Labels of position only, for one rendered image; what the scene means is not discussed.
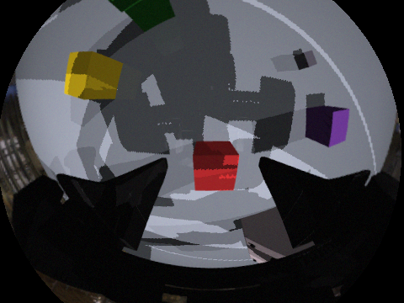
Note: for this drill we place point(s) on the purple block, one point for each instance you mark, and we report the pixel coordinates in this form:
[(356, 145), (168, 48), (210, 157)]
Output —
[(327, 125)]

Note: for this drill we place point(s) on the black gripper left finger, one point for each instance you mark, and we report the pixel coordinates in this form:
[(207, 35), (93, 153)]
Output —
[(123, 203)]

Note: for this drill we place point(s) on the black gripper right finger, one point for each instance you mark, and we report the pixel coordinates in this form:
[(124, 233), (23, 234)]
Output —
[(305, 200)]

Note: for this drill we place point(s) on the red block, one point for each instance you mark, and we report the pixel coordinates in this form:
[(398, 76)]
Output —
[(215, 166)]

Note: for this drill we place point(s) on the yellow block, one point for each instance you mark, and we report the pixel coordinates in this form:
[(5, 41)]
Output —
[(92, 75)]

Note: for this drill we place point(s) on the green block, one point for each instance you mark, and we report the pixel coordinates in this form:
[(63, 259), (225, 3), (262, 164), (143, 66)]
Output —
[(122, 4), (150, 13)]

